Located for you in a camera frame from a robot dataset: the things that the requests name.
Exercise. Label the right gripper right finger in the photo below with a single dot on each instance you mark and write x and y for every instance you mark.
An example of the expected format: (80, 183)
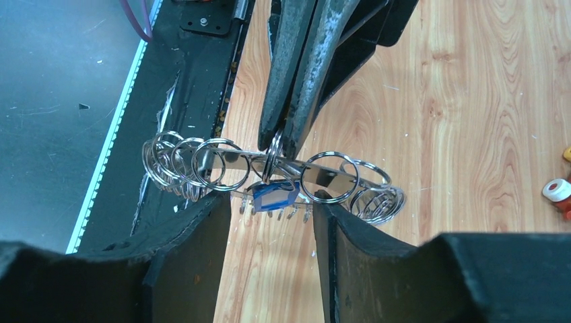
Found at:
(367, 275)

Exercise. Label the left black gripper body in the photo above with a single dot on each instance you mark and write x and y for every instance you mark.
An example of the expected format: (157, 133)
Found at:
(372, 24)

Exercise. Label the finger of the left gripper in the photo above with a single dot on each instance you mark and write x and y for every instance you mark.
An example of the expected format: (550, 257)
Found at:
(328, 21)
(287, 29)

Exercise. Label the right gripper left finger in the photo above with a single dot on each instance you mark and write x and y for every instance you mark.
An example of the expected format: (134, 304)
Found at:
(170, 272)

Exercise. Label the toy brick car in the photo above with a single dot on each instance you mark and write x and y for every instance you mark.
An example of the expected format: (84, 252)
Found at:
(557, 191)

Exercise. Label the grey slotted cable duct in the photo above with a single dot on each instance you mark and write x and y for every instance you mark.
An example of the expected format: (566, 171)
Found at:
(97, 176)

